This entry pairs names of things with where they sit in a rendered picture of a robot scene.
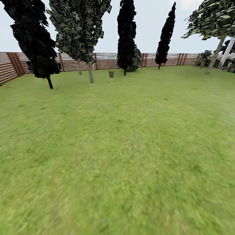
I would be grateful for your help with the tree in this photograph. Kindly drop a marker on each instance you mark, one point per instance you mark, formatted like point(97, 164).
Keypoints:
point(82, 19)
point(217, 19)
point(126, 32)
point(167, 30)
point(34, 40)
point(59, 28)

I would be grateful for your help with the wicker basket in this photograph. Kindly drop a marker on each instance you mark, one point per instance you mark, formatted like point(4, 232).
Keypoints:
point(111, 74)

